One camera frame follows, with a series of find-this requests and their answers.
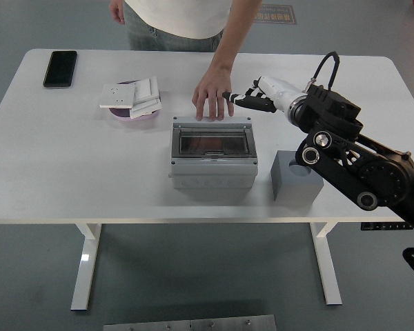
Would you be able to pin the black smartphone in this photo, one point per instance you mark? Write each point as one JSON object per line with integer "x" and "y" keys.
{"x": 59, "y": 69}

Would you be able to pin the person's right hand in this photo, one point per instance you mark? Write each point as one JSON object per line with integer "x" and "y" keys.
{"x": 117, "y": 10}

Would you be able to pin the white wall switch panel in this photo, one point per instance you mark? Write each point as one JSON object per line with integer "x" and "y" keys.
{"x": 146, "y": 88}
{"x": 145, "y": 109}

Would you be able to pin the black table control panel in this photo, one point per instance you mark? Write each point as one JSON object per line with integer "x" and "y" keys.
{"x": 383, "y": 226}

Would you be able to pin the person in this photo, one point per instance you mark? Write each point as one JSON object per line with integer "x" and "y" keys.
{"x": 179, "y": 17}

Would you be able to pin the person's left hand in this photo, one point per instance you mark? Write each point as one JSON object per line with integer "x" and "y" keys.
{"x": 214, "y": 89}

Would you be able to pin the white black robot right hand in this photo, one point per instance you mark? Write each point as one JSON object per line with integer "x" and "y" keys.
{"x": 279, "y": 91}

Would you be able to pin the white table leg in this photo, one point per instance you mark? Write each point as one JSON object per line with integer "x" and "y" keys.
{"x": 327, "y": 269}
{"x": 84, "y": 269}

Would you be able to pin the grey plastic junction box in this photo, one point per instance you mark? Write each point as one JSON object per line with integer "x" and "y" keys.
{"x": 210, "y": 169}

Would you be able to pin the person's left forearm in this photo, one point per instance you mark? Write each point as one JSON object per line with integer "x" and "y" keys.
{"x": 234, "y": 34}

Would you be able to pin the white wall socket panel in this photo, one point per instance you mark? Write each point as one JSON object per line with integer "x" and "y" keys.
{"x": 117, "y": 96}

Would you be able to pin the grey block with round hole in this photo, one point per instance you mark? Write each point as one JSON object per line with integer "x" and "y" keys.
{"x": 290, "y": 186}

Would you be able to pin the grey metal plate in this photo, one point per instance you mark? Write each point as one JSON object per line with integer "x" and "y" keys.
{"x": 189, "y": 324}

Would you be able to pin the brown floor sign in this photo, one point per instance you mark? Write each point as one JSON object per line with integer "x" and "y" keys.
{"x": 279, "y": 15}

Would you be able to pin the purple shallow bowl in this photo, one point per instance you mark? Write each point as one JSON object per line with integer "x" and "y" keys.
{"x": 124, "y": 117}

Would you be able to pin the transparent hinged box lid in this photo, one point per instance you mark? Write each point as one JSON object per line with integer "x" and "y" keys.
{"x": 234, "y": 143}

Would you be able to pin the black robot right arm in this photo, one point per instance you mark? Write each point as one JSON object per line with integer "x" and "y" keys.
{"x": 365, "y": 172}

